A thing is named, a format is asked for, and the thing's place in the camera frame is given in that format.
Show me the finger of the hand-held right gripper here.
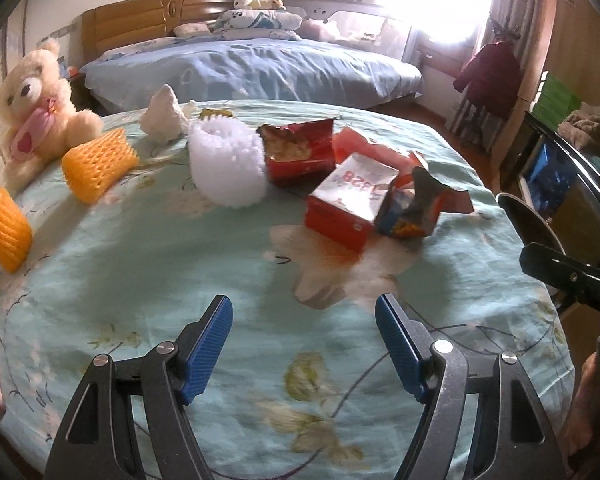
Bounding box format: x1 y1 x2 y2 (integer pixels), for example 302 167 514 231
520 242 600 307

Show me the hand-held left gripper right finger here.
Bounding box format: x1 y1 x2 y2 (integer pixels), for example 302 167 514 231
374 294 568 480

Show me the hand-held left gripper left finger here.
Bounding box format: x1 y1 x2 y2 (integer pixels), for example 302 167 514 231
45 294 233 480

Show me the red cardboard box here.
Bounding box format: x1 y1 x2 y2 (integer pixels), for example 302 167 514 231
304 154 401 253

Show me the white foam fruit net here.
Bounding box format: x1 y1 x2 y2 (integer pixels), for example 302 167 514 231
187 117 268 209

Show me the orange foam fruit net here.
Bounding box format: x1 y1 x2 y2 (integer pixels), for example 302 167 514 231
61 127 140 205
0 185 33 273

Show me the person's right hand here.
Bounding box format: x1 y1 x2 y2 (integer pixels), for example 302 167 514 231
562 347 600 468

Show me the black chair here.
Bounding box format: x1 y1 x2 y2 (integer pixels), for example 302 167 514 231
517 110 600 281

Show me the teal floral tablecloth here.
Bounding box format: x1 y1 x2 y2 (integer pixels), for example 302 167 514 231
0 99 576 480

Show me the blue and red snack wrapper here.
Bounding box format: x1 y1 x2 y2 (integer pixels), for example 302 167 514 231
375 166 476 238

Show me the brown fuzzy blanket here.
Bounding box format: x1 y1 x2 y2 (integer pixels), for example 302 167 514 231
560 112 600 153

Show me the green box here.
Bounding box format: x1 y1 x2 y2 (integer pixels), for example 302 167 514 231
535 72 581 121

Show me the pink plastic packet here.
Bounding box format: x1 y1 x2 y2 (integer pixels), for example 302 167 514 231
332 127 416 171

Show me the dark red coat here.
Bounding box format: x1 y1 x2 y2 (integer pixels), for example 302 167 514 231
452 40 523 121

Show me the red snack bag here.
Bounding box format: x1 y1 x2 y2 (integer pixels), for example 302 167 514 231
256 119 337 188

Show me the crumpled white tissue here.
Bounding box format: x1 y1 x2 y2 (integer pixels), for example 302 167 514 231
141 84 198 140

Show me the wooden cabinet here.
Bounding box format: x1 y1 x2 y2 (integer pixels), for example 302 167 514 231
520 0 600 126

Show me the bed with blue sheet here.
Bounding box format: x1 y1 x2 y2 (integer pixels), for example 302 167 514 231
80 35 426 111

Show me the cream teddy bear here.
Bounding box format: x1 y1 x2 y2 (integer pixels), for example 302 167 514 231
0 37 103 191

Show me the small white pillow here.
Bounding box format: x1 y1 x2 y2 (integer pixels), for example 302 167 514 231
172 22 216 39

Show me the pink plush pillow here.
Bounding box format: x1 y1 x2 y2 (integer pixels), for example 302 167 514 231
300 19 351 43

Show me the blue patterned pillow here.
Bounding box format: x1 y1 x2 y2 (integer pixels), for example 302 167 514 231
215 8 303 33

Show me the wooden headboard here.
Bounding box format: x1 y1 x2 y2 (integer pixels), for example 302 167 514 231
82 0 241 58

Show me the white bed guard rail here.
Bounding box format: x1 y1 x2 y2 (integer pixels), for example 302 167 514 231
285 2 413 61

